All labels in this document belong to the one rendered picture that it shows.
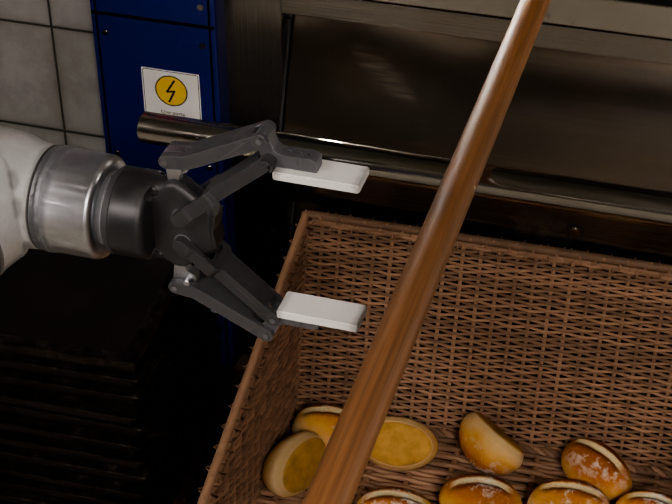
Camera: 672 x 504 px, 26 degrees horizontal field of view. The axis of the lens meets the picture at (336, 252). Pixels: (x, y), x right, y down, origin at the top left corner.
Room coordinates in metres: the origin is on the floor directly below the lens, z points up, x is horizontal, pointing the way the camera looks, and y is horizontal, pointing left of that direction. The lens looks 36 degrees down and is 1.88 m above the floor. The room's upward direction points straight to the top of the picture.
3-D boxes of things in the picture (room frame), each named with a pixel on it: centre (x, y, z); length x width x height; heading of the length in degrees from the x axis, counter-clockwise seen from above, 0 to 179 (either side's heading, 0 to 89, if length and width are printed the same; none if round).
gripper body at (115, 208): (0.99, 0.14, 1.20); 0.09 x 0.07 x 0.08; 73
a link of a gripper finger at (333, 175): (0.95, 0.01, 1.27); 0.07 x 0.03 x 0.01; 73
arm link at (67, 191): (1.01, 0.21, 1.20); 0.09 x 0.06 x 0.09; 163
